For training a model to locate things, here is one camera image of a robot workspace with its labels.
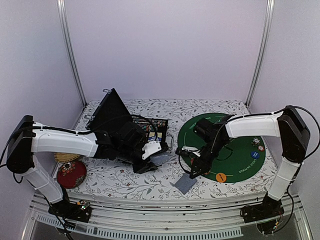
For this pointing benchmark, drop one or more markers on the blue small blind button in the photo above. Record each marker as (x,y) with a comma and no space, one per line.
(255,155)

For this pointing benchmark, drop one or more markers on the left aluminium frame post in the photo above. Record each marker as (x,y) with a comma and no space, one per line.
(61,7)

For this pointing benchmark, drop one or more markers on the woven wicker basket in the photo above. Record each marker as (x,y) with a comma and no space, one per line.
(65,157)

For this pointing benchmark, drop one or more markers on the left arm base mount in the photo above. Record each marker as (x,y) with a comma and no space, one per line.
(80,211)

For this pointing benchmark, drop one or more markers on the poker chip row far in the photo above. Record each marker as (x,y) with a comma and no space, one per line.
(159,124)

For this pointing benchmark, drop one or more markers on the front aluminium rail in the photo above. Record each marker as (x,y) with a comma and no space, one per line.
(185,219)

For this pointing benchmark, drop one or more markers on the red embroidered round cushion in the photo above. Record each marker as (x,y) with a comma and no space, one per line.
(71,174)

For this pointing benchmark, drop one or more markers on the floral tablecloth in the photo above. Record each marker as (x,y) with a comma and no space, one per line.
(114,179)

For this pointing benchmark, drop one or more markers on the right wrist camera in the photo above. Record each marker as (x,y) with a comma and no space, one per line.
(187,151)

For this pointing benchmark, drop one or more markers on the black poker chip case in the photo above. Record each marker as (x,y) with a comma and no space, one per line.
(111,114)

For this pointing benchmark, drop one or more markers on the aluminium frame post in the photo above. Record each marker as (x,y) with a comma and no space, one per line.
(61,7)
(270,4)

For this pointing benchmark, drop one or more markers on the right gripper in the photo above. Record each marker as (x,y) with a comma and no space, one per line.
(204,165)

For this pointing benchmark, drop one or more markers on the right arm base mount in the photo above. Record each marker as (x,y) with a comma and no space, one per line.
(270,212)

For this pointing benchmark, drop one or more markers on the right aluminium frame post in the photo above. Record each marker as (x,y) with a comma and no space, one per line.
(270,4)

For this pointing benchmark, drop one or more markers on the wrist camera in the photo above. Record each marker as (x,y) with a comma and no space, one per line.
(150,148)
(187,151)

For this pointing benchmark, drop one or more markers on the boxed playing cards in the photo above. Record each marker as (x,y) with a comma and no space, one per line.
(152,136)

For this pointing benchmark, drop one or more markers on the green poker felt mat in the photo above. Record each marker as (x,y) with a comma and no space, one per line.
(234,160)

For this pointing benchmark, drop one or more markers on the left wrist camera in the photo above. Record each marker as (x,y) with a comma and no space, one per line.
(150,148)

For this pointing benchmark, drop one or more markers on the blue playing card deck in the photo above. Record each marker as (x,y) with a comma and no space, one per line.
(158,160)

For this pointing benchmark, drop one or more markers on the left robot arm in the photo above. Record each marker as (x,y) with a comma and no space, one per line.
(30,137)

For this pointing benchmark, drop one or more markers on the orange big blind button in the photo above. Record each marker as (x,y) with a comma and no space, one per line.
(221,177)

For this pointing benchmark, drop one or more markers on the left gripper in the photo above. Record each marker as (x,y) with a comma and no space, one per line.
(139,161)

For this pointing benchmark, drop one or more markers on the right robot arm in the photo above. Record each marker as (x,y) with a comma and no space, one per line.
(286,125)

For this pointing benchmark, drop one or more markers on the small red chip stack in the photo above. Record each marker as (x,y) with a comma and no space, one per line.
(261,148)

